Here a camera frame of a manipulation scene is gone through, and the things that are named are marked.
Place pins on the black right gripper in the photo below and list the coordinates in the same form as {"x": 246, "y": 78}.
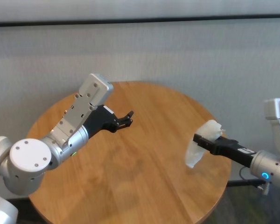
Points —
{"x": 231, "y": 149}

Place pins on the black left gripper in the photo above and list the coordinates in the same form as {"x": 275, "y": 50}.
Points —
{"x": 100, "y": 121}

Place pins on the white plastic-wrapped sandbag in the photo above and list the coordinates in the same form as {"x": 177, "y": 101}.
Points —
{"x": 196, "y": 156}

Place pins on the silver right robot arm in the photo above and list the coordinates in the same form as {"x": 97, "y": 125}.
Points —
{"x": 270, "y": 165}

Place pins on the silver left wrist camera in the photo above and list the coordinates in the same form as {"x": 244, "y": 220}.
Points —
{"x": 95, "y": 89}

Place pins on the black wall trim strip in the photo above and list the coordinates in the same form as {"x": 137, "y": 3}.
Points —
{"x": 140, "y": 19}

